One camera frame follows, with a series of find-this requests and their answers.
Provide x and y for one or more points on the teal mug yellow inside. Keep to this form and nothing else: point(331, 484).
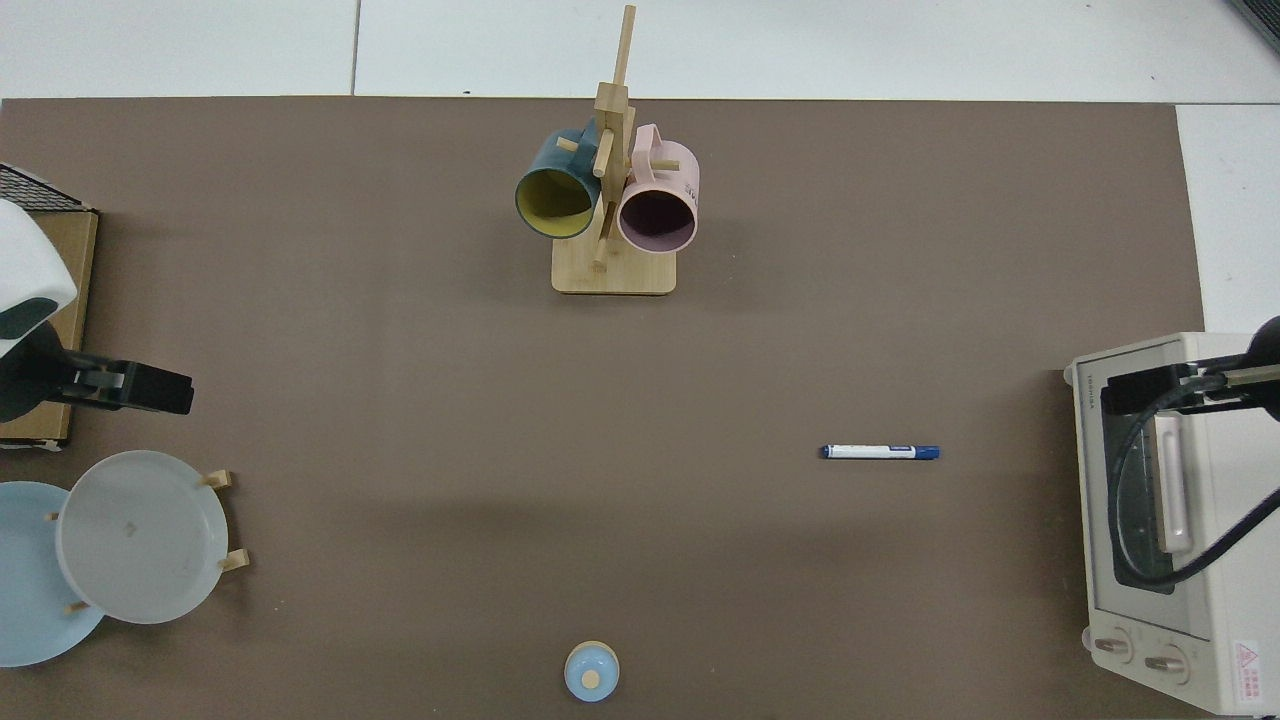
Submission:
point(545, 165)

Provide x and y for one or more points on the pink mug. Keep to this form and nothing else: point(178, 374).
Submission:
point(660, 182)

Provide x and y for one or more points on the blue and white marker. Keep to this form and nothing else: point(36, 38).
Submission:
point(875, 452)

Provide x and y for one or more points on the small blue round container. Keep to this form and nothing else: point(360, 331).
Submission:
point(592, 665)

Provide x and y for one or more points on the wooden plate rack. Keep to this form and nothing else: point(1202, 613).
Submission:
point(215, 479)

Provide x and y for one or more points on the pale toaster oven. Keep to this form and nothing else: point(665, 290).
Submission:
point(1220, 600)

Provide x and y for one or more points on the brown table cloth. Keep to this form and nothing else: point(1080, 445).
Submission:
point(400, 400)

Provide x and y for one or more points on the dark grey corner object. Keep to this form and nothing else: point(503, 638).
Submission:
point(1262, 18)

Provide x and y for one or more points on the wooden cup stand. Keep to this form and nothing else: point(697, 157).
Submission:
point(615, 275)

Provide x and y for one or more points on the light blue plate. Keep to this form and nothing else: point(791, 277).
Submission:
point(30, 580)

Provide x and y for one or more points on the grey plate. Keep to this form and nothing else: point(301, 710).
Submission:
point(140, 540)

